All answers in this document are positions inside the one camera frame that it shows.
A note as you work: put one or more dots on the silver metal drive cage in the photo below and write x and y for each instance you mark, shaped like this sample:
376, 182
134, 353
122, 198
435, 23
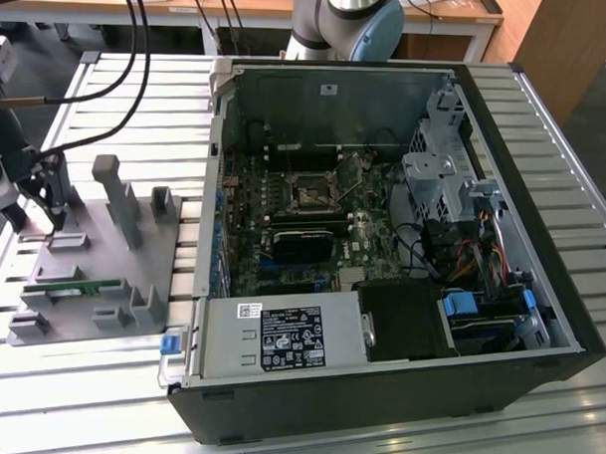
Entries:
434, 172

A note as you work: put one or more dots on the dark green motherboard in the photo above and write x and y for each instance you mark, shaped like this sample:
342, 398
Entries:
372, 239

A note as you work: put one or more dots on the silver square CPU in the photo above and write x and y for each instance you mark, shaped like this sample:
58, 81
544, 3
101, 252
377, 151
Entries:
34, 235

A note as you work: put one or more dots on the black plastic shroud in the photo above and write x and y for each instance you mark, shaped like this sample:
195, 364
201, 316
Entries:
404, 320

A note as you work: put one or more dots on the silver finned heatsink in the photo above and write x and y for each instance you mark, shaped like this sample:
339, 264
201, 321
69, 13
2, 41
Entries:
355, 278

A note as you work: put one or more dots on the CPU socket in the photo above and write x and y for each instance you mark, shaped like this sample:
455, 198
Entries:
314, 192

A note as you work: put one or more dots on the grey plastic case latch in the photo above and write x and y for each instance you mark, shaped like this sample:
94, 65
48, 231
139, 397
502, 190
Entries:
223, 77

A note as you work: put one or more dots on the black RAM slot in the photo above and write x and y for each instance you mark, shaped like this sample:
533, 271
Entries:
310, 227
302, 162
301, 148
308, 217

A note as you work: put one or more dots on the blue disk carrier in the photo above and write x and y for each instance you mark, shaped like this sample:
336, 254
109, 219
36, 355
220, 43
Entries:
459, 304

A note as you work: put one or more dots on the silver power supply unit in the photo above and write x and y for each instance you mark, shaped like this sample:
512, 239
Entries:
229, 344

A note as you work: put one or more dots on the grey plastic parts rack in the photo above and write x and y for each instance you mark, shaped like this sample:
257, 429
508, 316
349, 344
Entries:
107, 280

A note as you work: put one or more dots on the wooden desk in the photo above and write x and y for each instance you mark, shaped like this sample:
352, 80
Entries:
191, 6

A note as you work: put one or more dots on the blue plastic release latch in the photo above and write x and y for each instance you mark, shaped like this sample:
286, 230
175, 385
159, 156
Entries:
172, 344

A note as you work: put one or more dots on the black open PC case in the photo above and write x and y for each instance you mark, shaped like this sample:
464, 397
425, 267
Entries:
376, 414

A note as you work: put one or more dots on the small blue clip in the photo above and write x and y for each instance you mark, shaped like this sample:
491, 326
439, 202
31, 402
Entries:
528, 299

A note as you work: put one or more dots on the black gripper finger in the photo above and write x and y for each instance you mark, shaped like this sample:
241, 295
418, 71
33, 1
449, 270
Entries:
13, 218
55, 188

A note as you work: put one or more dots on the green RAM stick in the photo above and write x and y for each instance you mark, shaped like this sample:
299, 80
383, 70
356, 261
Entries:
72, 287

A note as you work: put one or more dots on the wooden cabinet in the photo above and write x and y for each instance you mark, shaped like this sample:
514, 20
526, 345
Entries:
573, 47

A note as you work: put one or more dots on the grey wrist camera housing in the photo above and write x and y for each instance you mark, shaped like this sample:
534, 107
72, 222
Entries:
1, 59

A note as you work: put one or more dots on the black graphics card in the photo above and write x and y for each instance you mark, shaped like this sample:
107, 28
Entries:
302, 247

